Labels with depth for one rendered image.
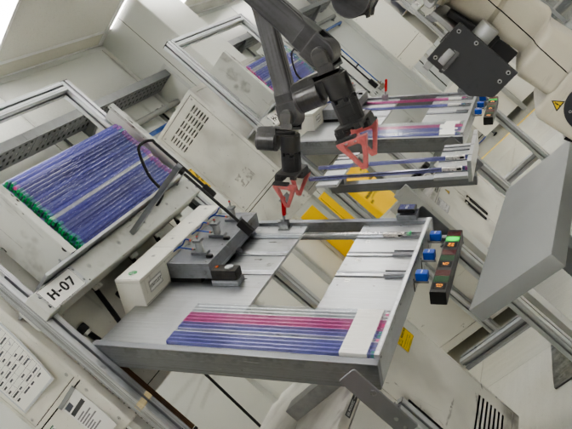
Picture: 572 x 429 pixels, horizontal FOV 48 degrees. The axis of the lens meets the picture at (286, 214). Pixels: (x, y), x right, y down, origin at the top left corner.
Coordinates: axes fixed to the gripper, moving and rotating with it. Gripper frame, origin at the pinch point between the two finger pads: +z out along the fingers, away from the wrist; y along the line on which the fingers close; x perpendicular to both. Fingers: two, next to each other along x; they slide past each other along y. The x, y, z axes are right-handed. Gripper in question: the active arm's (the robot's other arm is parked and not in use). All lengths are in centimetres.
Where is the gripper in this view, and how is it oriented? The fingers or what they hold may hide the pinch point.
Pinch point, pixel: (293, 198)
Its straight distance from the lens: 188.3
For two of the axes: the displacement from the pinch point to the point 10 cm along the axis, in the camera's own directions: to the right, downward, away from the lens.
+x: 9.3, 1.0, -3.5
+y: -3.6, 3.9, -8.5
